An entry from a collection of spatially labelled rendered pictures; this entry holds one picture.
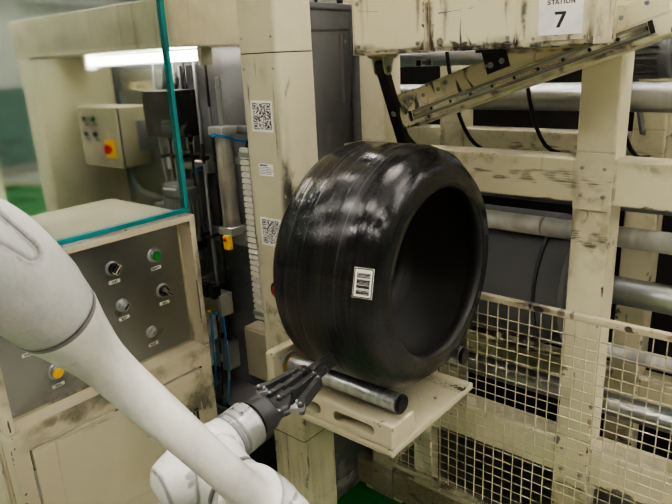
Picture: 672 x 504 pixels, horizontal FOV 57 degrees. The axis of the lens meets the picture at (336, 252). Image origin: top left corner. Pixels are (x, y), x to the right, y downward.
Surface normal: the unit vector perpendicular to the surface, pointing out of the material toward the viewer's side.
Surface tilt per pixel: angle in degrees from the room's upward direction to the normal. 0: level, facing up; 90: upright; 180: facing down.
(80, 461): 90
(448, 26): 90
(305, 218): 57
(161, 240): 90
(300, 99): 90
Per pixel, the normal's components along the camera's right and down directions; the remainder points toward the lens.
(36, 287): 0.81, 0.27
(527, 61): -0.64, 0.26
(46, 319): 0.63, 0.52
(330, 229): -0.57, -0.28
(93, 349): 0.76, 0.53
